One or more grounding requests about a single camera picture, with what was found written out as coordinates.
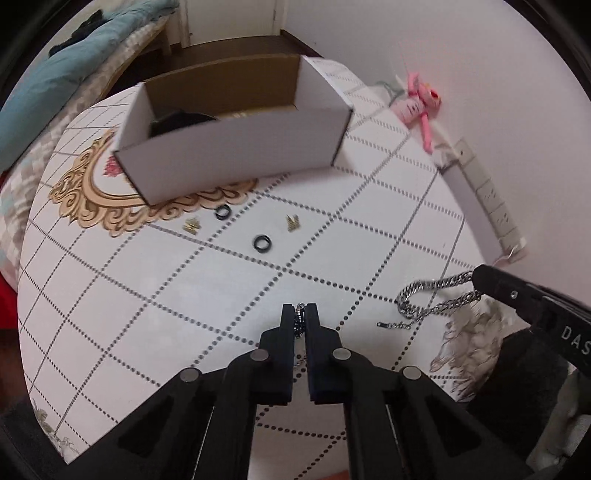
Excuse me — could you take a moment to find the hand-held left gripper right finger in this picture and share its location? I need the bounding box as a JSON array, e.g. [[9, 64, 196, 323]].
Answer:
[[305, 302, 546, 480]]

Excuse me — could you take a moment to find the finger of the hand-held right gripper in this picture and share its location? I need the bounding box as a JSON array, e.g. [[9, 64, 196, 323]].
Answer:
[[472, 263, 556, 331]]

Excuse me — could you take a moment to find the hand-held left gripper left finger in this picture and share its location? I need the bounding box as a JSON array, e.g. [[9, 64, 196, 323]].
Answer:
[[60, 303, 297, 480]]

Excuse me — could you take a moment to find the dark beaded chain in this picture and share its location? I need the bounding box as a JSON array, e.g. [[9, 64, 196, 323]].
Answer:
[[294, 302, 308, 370]]

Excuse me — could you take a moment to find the silver chain necklace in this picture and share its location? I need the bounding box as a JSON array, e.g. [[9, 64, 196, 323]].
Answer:
[[377, 271, 484, 330]]

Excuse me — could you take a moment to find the white cardboard box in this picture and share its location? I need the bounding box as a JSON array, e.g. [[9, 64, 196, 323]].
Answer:
[[113, 54, 356, 206]]

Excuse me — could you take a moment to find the dark fuzzy cloth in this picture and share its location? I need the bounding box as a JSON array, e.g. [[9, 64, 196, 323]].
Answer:
[[465, 327, 574, 463]]

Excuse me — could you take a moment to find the white power strip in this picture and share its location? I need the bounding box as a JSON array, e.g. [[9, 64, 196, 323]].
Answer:
[[454, 140, 527, 253]]

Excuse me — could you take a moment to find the white patterned tablecloth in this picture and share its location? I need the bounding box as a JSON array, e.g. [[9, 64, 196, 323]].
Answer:
[[17, 58, 502, 478]]

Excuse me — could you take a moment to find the pink plush toy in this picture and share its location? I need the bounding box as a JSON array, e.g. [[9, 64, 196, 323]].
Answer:
[[390, 71, 443, 154]]

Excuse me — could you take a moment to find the black round item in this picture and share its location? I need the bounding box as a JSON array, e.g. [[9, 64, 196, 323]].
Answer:
[[148, 109, 218, 138]]

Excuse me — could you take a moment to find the red cloth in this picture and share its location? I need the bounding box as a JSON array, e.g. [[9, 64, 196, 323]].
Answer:
[[0, 271, 22, 329]]

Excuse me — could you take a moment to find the teal blanket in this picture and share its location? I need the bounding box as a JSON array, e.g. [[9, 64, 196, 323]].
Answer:
[[0, 0, 181, 163]]

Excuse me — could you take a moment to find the black cloth item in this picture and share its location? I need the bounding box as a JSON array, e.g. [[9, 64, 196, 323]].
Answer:
[[48, 9, 103, 57]]

